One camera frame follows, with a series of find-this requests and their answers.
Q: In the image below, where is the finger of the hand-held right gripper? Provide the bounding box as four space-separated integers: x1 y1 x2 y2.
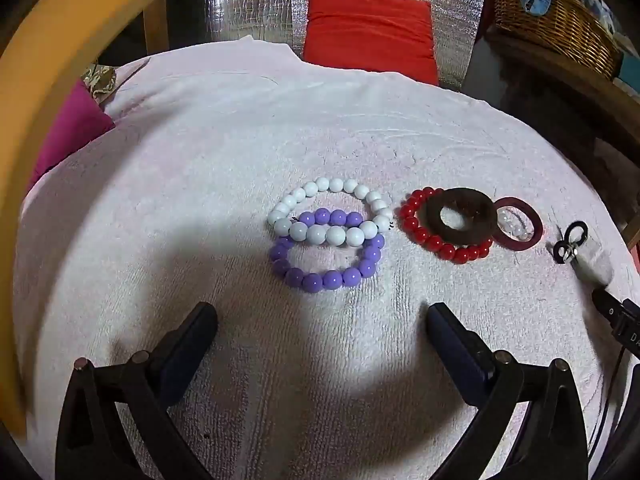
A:
552 220 615 283

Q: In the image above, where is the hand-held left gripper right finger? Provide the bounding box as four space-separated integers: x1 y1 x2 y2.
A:
426 302 591 480

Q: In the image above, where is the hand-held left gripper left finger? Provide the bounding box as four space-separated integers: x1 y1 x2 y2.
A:
55 301 219 480

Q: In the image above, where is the red bead bracelet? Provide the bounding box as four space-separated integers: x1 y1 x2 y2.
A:
398 186 493 262

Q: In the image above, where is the purple bead bracelet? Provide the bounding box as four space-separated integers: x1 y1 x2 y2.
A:
270 209 386 292

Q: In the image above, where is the maroon bangle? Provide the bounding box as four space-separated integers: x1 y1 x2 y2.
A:
492 196 544 251

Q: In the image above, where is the dark wooden shelf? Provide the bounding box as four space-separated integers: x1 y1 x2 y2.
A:
482 25 640 251

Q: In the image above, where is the white terry towel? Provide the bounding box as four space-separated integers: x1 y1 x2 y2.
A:
12 35 636 480

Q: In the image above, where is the wicker basket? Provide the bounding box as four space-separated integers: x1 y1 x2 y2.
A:
492 0 623 81

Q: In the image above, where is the magenta cushion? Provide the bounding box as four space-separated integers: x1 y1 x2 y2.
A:
27 80 115 193

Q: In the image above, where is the beige patterned cloth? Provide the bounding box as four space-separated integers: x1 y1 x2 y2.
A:
82 62 118 107

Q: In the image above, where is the red cushion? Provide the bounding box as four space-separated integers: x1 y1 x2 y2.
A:
302 0 440 86

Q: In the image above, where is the yellow wooden chair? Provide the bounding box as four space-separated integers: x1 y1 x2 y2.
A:
0 0 198 436

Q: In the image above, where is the silver foil mat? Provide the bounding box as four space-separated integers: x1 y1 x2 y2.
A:
202 0 488 93

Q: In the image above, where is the clear bead bracelet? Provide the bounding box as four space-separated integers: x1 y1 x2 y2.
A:
496 206 532 241

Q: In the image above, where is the black cable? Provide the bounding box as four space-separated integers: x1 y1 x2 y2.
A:
587 345 628 466

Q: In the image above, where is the dark brown ring bangle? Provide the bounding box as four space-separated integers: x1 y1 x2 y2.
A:
424 187 499 247

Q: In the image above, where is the white bead bracelet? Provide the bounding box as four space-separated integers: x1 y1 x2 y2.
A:
266 177 392 248

